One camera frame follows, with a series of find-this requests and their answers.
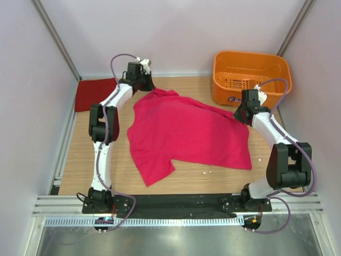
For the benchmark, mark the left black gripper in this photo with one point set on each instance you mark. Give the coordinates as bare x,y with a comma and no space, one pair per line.
151,86

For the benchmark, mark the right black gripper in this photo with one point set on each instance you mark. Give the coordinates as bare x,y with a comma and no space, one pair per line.
237,117

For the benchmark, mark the pink t shirt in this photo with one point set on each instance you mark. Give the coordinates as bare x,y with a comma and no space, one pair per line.
170,127

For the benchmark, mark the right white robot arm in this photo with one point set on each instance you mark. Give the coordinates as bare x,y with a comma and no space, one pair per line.
290,164

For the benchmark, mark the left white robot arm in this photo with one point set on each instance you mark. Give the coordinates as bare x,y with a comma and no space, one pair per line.
104,131

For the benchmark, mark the orange plastic basket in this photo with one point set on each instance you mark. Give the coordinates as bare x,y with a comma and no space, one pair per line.
235,71

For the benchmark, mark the folded dark red t shirt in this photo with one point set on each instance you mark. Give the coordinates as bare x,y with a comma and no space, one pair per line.
93,91

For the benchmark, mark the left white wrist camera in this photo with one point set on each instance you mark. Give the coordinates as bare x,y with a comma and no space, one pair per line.
145,63

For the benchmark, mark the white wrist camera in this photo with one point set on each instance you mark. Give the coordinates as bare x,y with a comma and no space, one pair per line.
145,63
262,96

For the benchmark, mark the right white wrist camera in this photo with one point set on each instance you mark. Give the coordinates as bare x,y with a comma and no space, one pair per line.
262,96

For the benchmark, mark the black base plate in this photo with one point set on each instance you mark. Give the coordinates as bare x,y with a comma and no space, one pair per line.
183,206

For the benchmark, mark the aluminium frame rail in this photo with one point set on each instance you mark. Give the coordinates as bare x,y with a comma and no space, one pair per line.
56,205

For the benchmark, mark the white slotted cable duct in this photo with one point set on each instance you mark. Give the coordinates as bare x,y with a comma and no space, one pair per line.
97,222

